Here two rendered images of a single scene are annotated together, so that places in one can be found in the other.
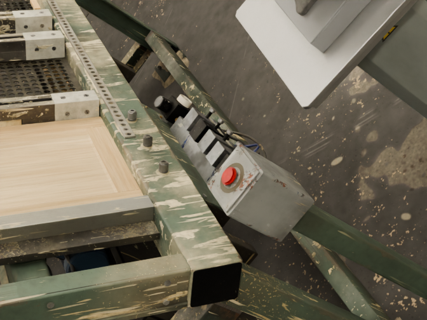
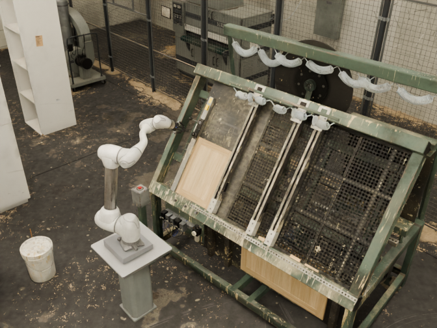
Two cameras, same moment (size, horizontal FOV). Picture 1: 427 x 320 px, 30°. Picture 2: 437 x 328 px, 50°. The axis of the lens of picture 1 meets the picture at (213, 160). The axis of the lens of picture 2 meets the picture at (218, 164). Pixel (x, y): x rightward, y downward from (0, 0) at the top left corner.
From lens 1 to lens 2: 477 cm
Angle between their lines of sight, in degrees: 89
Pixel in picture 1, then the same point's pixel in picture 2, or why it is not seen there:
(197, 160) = (179, 216)
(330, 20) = not seen: hidden behind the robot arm
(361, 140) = (186, 305)
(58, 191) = (190, 177)
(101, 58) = (229, 235)
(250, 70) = not seen: outside the picture
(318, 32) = not seen: hidden behind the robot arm
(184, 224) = (160, 189)
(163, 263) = (156, 176)
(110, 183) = (185, 190)
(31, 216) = (184, 163)
